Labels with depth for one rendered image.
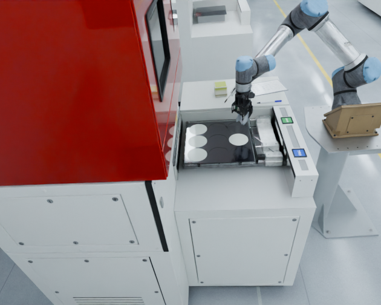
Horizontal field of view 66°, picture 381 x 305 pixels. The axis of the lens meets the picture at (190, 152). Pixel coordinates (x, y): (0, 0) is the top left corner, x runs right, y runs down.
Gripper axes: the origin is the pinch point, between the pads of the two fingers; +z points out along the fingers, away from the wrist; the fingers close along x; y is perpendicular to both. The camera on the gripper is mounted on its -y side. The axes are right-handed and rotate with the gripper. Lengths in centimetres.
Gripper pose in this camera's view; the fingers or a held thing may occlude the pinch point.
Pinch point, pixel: (244, 121)
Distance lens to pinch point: 156.5
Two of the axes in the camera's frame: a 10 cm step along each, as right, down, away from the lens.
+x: 8.4, 3.0, -4.6
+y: -5.4, 5.8, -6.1
